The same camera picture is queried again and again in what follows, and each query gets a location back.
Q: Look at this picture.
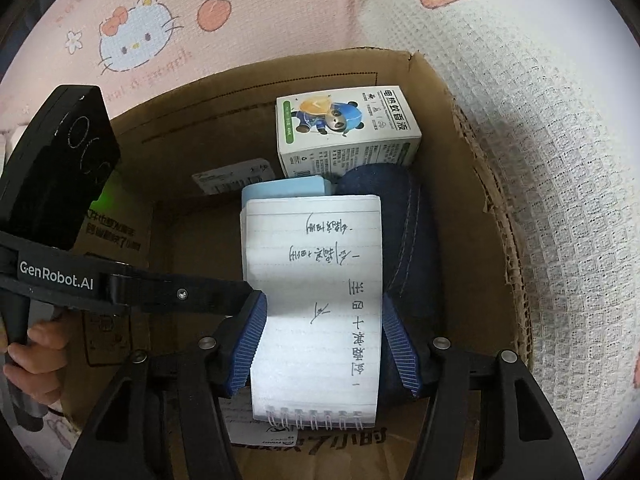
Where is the spiral notebook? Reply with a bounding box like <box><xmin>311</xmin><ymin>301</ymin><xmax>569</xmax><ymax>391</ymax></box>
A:
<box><xmin>243</xmin><ymin>195</ymin><xmax>383</xmax><ymax>430</ymax></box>

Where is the person left hand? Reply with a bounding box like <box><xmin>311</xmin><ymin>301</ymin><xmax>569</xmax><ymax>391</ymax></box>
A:
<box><xmin>1</xmin><ymin>316</ymin><xmax>70</xmax><ymax>406</ymax></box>

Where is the dark blue denim pouch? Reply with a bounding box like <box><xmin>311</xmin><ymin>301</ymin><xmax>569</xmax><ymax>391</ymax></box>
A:
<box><xmin>335</xmin><ymin>164</ymin><xmax>446</xmax><ymax>406</ymax></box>

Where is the brown cardboard box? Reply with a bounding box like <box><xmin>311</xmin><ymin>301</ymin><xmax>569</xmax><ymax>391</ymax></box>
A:
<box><xmin>64</xmin><ymin>46</ymin><xmax>536</xmax><ymax>480</ymax></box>

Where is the light blue flat box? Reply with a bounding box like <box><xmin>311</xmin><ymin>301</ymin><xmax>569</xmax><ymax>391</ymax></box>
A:
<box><xmin>241</xmin><ymin>176</ymin><xmax>333</xmax><ymax>209</ymax></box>

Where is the panda print carton box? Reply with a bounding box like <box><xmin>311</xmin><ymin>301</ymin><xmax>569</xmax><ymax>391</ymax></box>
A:
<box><xmin>276</xmin><ymin>86</ymin><xmax>422</xmax><ymax>180</ymax></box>

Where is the pink hello kitty mat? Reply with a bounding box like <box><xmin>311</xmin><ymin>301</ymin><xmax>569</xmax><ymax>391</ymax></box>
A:
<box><xmin>1</xmin><ymin>0</ymin><xmax>639</xmax><ymax>479</ymax></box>

